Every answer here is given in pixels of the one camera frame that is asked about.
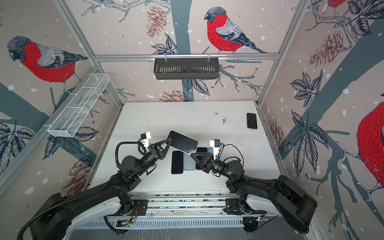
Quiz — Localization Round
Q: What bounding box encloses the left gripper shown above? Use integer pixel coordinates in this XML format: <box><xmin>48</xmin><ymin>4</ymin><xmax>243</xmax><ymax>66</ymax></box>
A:
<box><xmin>135</xmin><ymin>138</ymin><xmax>172</xmax><ymax>178</ymax></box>

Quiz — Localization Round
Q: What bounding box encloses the black phone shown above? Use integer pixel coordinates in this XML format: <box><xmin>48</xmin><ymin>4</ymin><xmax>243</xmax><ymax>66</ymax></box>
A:
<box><xmin>196</xmin><ymin>147</ymin><xmax>208</xmax><ymax>170</ymax></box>
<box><xmin>168</xmin><ymin>131</ymin><xmax>199</xmax><ymax>155</ymax></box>
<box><xmin>247</xmin><ymin>113</ymin><xmax>258</xmax><ymax>130</ymax></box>

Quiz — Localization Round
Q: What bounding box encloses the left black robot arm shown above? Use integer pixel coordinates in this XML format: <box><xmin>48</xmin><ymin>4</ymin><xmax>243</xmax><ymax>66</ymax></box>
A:
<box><xmin>17</xmin><ymin>138</ymin><xmax>172</xmax><ymax>240</ymax></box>

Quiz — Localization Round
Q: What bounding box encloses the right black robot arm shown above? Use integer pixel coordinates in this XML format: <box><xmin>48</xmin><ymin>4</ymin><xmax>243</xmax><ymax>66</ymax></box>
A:
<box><xmin>191</xmin><ymin>152</ymin><xmax>318</xmax><ymax>234</ymax></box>

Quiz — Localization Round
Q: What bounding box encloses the black hanging basket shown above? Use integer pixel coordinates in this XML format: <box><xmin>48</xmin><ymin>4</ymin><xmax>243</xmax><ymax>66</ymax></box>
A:
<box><xmin>154</xmin><ymin>58</ymin><xmax>219</xmax><ymax>80</ymax></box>

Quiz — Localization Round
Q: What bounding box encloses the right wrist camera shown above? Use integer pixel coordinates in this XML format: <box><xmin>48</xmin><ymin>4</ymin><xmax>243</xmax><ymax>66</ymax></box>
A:
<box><xmin>210</xmin><ymin>139</ymin><xmax>224</xmax><ymax>160</ymax></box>

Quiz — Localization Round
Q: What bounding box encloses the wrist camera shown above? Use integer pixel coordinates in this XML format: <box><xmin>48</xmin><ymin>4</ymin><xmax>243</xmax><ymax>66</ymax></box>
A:
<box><xmin>139</xmin><ymin>132</ymin><xmax>153</xmax><ymax>151</ymax></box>
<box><xmin>210</xmin><ymin>139</ymin><xmax>224</xmax><ymax>160</ymax></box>

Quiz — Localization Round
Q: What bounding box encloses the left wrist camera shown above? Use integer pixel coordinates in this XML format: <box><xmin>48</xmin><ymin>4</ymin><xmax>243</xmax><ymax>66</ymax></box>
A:
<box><xmin>139</xmin><ymin>132</ymin><xmax>153</xmax><ymax>151</ymax></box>

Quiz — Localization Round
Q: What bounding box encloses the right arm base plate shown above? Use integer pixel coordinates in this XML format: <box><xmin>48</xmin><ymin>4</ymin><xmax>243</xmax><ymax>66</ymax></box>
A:
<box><xmin>224</xmin><ymin>197</ymin><xmax>254</xmax><ymax>216</ymax></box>

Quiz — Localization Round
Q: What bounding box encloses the aluminium mounting rail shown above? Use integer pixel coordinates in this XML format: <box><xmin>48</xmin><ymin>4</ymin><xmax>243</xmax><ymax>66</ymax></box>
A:
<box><xmin>61</xmin><ymin>191</ymin><xmax>311</xmax><ymax>220</ymax></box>

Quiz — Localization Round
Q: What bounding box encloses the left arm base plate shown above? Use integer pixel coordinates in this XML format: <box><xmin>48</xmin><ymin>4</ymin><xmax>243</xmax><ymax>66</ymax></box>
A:
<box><xmin>116</xmin><ymin>199</ymin><xmax>148</xmax><ymax>217</ymax></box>

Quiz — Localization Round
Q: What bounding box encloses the white wire mesh basket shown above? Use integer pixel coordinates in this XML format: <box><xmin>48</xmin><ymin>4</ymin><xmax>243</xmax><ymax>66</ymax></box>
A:
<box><xmin>48</xmin><ymin>73</ymin><xmax>110</xmax><ymax>138</ymax></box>

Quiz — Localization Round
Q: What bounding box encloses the black corrugated cable hose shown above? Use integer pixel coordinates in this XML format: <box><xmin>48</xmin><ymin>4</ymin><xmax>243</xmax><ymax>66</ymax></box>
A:
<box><xmin>16</xmin><ymin>140</ymin><xmax>148</xmax><ymax>240</ymax></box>

